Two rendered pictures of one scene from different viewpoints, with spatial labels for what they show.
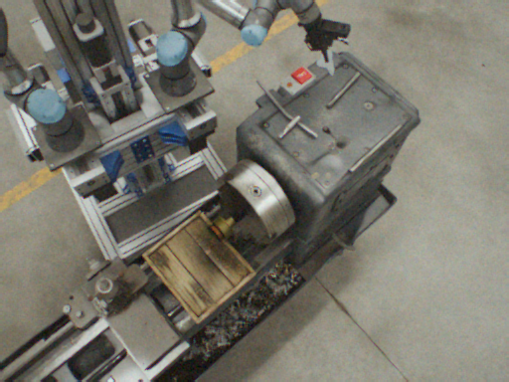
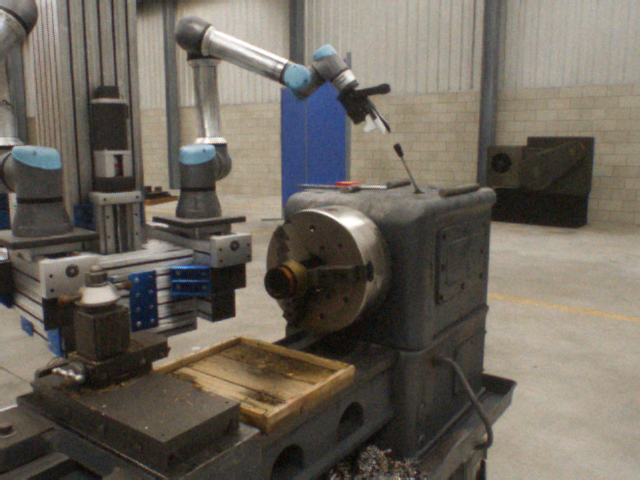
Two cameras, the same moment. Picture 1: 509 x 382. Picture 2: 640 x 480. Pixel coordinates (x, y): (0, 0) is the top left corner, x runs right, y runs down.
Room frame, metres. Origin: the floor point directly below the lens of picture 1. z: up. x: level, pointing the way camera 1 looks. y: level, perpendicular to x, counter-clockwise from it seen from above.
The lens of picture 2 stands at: (-0.69, 0.29, 1.40)
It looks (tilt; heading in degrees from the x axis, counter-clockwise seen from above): 9 degrees down; 349
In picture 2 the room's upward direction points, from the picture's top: straight up
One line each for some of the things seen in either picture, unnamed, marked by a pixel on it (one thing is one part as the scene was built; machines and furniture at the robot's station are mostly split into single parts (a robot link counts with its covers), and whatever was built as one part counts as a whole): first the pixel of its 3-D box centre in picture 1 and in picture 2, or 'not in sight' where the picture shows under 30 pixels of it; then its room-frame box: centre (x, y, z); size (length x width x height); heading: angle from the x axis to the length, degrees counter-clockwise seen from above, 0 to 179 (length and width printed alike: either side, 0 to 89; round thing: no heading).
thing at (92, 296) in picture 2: (105, 286); (97, 292); (0.36, 0.50, 1.13); 0.08 x 0.08 x 0.03
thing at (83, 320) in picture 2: (112, 290); (103, 326); (0.35, 0.49, 1.07); 0.07 x 0.07 x 0.10; 43
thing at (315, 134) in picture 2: not in sight; (307, 157); (7.44, -1.12, 1.18); 4.12 x 0.80 x 2.35; 3
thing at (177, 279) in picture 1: (199, 265); (251, 376); (0.51, 0.21, 0.89); 0.36 x 0.30 x 0.04; 43
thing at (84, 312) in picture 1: (123, 324); (107, 439); (0.26, 0.48, 0.90); 0.47 x 0.30 x 0.06; 43
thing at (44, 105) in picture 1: (48, 109); (36, 171); (0.94, 0.75, 1.33); 0.13 x 0.12 x 0.14; 54
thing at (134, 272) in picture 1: (122, 290); (115, 361); (0.37, 0.48, 0.99); 0.20 x 0.10 x 0.05; 133
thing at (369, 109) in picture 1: (322, 143); (393, 251); (0.99, -0.28, 1.06); 0.59 x 0.48 x 0.39; 133
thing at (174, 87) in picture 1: (176, 74); (198, 200); (1.20, 0.33, 1.21); 0.15 x 0.15 x 0.10
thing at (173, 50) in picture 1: (173, 53); (198, 165); (1.21, 0.32, 1.33); 0.13 x 0.12 x 0.14; 160
